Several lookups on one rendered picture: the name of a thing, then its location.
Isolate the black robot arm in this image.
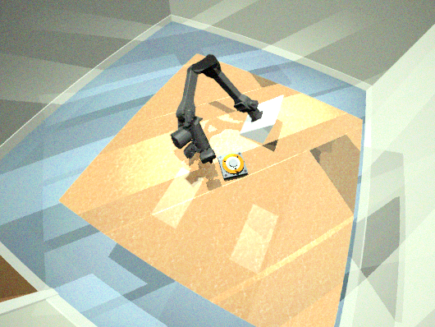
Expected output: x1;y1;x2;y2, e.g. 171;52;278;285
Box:
170;54;263;159

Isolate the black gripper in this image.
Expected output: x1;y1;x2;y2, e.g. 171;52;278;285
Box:
192;133;217;164

